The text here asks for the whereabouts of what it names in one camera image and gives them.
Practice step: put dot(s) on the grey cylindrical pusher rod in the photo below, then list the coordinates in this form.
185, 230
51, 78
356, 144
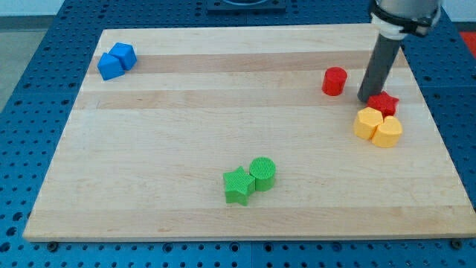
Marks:
379, 66

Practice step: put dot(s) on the green star block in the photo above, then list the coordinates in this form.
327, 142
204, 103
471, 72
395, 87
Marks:
239, 186

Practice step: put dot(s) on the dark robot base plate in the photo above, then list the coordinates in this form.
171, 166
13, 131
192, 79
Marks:
245, 6

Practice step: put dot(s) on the yellow hexagon block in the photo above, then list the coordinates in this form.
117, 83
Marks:
366, 122

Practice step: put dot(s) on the blue pentagon block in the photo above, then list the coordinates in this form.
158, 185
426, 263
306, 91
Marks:
109, 67

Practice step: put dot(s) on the red star block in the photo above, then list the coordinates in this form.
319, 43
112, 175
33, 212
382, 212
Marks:
384, 103

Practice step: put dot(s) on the wooden board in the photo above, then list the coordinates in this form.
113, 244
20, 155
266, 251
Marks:
142, 155

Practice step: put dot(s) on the blue cube block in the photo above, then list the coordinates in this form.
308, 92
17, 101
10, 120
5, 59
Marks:
125, 53

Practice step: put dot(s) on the red cylinder block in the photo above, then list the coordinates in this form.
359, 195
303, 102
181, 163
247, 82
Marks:
334, 81

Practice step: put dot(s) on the green cylinder block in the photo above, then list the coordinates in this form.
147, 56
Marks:
263, 169

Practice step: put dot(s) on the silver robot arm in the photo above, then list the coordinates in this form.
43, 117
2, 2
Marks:
396, 19

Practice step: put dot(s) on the yellow heart block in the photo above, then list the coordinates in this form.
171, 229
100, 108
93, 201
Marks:
388, 133

